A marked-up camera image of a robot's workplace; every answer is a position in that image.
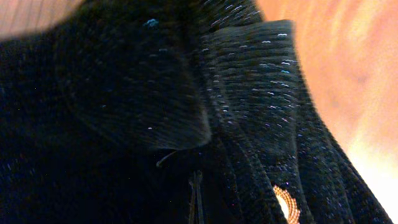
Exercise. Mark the black knit skirt with buttons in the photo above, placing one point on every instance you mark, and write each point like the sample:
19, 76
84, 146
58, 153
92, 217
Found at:
168, 112

